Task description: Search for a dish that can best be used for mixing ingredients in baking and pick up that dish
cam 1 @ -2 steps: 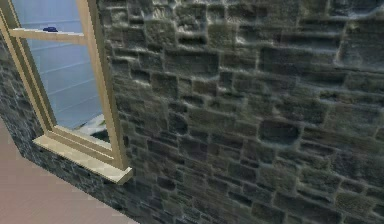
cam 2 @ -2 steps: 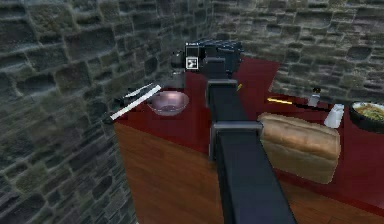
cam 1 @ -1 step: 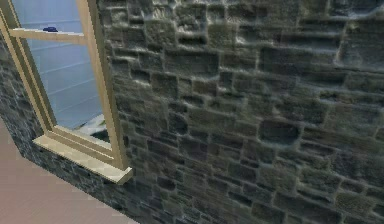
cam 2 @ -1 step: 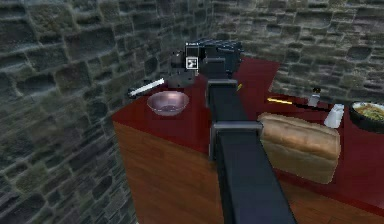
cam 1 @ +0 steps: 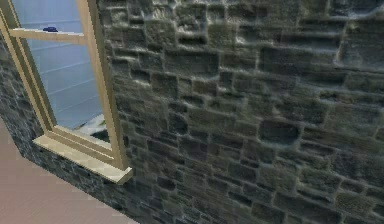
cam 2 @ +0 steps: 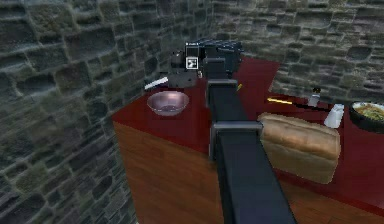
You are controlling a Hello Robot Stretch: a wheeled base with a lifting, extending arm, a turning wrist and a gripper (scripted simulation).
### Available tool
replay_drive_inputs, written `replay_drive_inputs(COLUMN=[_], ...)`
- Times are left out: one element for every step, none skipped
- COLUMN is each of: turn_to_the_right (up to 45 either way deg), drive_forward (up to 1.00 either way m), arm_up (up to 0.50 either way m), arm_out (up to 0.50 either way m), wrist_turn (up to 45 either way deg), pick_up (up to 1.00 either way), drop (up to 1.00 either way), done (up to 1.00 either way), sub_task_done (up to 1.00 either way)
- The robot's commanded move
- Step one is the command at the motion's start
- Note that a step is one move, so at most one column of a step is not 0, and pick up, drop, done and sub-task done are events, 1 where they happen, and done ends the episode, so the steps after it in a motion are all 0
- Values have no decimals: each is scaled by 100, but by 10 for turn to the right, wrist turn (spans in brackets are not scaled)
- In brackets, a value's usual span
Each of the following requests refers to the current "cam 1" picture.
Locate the beige wooden window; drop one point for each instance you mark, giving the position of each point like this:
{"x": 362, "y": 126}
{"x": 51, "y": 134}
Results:
{"x": 106, "y": 100}

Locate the blue window latch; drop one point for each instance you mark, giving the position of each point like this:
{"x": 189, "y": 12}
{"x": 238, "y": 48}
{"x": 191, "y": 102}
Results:
{"x": 50, "y": 29}

